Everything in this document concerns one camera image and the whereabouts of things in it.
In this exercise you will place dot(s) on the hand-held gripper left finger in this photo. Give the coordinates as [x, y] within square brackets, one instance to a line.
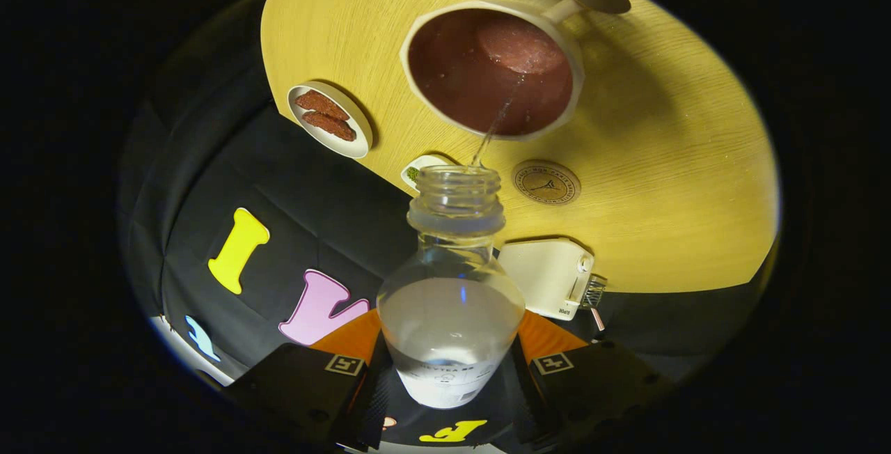
[299, 384]

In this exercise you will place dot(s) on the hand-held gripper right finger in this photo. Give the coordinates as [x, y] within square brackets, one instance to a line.
[598, 381]

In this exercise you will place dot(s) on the clear plastic juice bottle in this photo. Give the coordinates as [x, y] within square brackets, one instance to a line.
[449, 329]

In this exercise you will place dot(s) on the round wooden coaster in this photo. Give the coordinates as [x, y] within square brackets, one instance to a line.
[546, 182]

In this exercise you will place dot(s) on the pink striped straw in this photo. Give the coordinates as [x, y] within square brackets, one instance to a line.
[597, 319]

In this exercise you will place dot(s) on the white toaster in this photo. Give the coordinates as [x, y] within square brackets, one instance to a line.
[539, 273]

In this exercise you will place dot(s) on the black backdrop cloth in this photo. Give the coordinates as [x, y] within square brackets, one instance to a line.
[278, 182]

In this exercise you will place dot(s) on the wooden table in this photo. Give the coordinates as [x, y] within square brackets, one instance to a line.
[682, 161]

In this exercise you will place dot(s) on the white round plate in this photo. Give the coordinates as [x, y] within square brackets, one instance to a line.
[355, 144]

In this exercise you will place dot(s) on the white divided dish with beans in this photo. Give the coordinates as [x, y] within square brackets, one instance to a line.
[421, 165]

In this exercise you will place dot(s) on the red meat slice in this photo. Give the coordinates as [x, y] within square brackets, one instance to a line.
[330, 127]
[320, 104]

